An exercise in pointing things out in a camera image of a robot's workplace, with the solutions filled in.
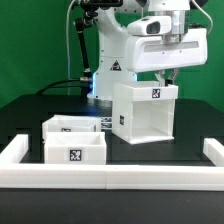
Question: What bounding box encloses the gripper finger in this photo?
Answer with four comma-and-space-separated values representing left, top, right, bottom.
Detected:
155, 71, 165, 86
166, 68, 179, 85

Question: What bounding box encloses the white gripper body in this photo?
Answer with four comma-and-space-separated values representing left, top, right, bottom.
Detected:
125, 28, 207, 73

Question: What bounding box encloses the white drawer cabinet frame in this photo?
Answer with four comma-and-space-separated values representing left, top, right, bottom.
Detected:
112, 81, 178, 144

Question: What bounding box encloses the white drawer box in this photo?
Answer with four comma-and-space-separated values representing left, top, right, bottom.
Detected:
42, 115, 101, 140
44, 132, 107, 165

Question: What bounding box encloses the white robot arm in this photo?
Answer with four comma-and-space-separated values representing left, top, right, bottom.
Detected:
88, 0, 208, 102

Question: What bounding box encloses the marker tag sheet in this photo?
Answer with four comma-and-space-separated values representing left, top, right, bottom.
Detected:
101, 117, 112, 130

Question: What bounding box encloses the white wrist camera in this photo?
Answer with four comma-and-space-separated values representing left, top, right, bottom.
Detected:
127, 16, 172, 36

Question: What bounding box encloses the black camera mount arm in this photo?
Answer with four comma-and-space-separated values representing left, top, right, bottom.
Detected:
74, 0, 123, 78

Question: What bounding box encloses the black cable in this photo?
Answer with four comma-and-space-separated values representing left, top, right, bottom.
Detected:
35, 77, 93, 96

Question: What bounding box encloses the grey cable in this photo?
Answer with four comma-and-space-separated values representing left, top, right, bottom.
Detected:
65, 0, 78, 96

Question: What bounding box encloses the white U-shaped fence frame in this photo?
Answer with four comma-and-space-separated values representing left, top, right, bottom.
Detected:
0, 134, 224, 191

